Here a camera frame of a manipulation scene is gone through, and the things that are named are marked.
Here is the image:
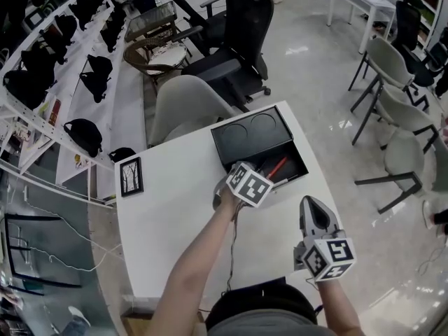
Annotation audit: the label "brown wicker chair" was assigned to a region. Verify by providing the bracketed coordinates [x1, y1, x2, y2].
[122, 36, 192, 85]

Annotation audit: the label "white metal shelving rack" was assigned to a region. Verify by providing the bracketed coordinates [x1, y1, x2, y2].
[0, 0, 148, 209]

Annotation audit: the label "black picture frame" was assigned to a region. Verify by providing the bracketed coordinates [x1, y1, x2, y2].
[119, 157, 144, 198]

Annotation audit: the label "dark glass-top table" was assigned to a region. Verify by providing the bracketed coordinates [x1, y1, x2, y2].
[124, 0, 178, 43]

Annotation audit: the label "white floor cable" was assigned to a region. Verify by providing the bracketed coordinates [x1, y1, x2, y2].
[6, 183, 123, 272]

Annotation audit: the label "person's grey shirt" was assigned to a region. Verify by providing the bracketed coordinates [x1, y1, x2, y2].
[209, 309, 330, 336]

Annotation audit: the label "black high-back office chair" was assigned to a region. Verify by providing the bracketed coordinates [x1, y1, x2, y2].
[181, 0, 275, 113]

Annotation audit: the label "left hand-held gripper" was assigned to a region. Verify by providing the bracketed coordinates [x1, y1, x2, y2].
[212, 161, 274, 211]

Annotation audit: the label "thin dark gripper cable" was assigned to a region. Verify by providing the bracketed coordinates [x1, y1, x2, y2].
[226, 201, 243, 293]

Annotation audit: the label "black metal floor frame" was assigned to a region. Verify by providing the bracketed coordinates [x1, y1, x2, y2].
[3, 213, 83, 288]

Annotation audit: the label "grey chair with black legs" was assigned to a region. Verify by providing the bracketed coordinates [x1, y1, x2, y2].
[428, 127, 448, 194]
[351, 89, 440, 216]
[348, 36, 430, 115]

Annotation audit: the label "person's right forearm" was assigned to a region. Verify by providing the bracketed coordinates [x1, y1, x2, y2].
[314, 278, 365, 336]

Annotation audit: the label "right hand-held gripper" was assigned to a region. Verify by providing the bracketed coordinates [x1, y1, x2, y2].
[293, 195, 356, 284]

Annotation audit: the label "grey shell chair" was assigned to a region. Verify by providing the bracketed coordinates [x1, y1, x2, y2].
[147, 74, 239, 149]

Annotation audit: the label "red pen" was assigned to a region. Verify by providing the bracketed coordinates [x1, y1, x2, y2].
[265, 156, 288, 181]

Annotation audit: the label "person's black trousers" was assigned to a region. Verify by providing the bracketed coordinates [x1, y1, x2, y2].
[204, 281, 318, 332]

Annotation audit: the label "black box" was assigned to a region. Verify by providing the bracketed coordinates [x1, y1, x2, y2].
[209, 105, 309, 192]

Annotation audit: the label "black mesh office chair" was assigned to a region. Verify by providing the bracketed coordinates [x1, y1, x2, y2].
[391, 0, 437, 96]

